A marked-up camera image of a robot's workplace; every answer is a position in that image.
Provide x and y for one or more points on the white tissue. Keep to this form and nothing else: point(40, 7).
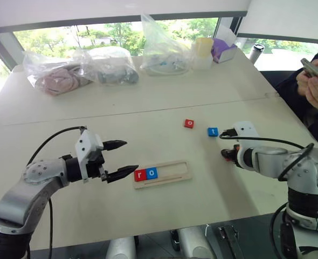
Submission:
point(225, 33)

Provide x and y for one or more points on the person's right hand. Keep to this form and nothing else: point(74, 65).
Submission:
point(302, 85)

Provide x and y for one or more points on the red letter r block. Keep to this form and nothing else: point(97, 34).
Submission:
point(140, 175)

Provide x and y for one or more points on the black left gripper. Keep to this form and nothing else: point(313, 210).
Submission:
point(95, 162)

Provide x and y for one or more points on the small black caster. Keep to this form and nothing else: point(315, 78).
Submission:
point(175, 240)

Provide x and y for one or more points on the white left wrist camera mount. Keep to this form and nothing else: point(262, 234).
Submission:
point(84, 145)

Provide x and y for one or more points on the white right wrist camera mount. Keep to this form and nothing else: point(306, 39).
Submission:
point(245, 130)

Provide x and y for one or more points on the blue letter t block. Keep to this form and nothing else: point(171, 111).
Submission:
point(213, 132)

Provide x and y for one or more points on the silver rounded robot leg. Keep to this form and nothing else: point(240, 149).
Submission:
point(121, 249)
point(194, 244)

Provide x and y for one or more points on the translucent white container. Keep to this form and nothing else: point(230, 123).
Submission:
point(202, 62)

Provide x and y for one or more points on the grey cloth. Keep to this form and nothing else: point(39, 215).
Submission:
point(118, 76)

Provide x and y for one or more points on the black metal bracket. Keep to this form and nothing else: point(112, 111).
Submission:
point(229, 241)

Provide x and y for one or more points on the white container in bag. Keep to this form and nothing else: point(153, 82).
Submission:
point(164, 66)

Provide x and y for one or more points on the red letter o block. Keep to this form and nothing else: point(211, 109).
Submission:
point(189, 123)

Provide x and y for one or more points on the narrow white roller blind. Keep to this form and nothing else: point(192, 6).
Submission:
point(288, 16)

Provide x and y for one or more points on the person in dark clothing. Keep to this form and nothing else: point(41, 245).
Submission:
point(288, 91)

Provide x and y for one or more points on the wide white roller blind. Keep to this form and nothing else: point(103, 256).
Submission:
point(116, 9)

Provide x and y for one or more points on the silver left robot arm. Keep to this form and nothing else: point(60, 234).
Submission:
point(13, 197)

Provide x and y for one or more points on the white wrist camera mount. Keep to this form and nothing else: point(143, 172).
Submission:
point(84, 145)
point(245, 130)

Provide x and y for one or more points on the clear bag with grey cloth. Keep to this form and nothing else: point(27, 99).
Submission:
point(113, 62)

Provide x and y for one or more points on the purple tissue box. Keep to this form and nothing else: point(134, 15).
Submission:
point(225, 52)

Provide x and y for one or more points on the wooden letter tray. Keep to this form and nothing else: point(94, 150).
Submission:
point(175, 175)

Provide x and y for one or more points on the white tumbler with black lid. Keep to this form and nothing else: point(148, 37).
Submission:
point(256, 54)

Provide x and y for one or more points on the tall clear plastic bag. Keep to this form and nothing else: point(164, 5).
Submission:
point(159, 46)

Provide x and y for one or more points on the blue letter o block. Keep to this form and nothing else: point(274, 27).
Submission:
point(152, 173)

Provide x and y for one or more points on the yellow plastic cup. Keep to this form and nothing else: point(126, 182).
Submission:
point(204, 46)

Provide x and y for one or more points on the pink cloth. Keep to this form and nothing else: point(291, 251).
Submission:
point(62, 81)

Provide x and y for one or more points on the clear bag with pink cloth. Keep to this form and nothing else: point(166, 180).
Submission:
point(54, 70)

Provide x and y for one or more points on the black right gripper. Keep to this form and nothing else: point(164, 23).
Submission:
point(233, 155)

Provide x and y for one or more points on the smartphone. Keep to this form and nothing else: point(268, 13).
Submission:
point(311, 68)

